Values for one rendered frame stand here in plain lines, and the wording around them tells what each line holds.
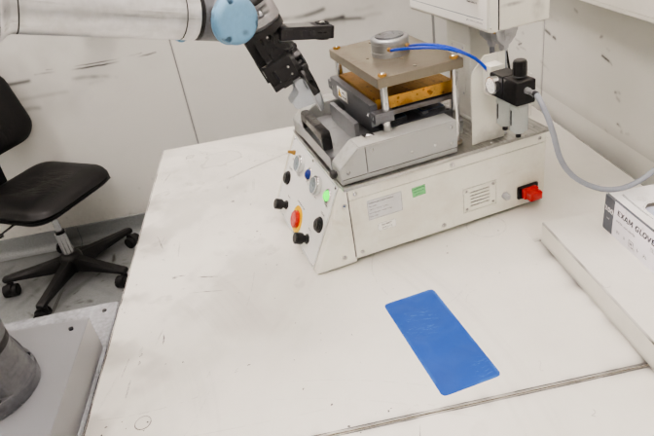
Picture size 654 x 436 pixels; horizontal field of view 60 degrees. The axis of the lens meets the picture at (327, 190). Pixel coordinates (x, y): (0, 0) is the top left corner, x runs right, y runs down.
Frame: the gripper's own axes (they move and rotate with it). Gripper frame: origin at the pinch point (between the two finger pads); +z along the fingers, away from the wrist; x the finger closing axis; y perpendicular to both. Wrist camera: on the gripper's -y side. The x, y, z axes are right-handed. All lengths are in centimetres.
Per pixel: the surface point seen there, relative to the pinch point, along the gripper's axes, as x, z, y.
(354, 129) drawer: 7.3, 5.5, -2.1
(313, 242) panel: 11.7, 19.8, 17.5
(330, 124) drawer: -5.2, 7.7, 0.0
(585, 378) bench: 60, 33, -6
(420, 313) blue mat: 36.4, 28.0, 8.3
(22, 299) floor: -132, 58, 144
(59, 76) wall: -166, -6, 74
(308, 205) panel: 4.1, 16.4, 14.0
